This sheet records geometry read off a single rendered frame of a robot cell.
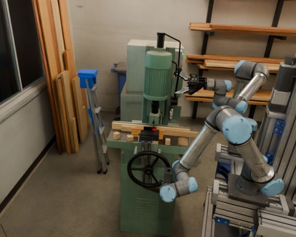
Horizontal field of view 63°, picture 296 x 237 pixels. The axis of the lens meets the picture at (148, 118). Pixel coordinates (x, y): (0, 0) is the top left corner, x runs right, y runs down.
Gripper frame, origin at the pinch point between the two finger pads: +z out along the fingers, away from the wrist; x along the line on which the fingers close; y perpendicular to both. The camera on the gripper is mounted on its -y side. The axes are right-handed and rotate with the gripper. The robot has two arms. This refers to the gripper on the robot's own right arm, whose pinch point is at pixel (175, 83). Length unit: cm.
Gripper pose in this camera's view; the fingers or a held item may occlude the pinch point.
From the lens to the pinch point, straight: 162.0
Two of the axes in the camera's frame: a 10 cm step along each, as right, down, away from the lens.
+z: -9.9, -0.9, 0.6
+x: -1.0, 8.9, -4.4
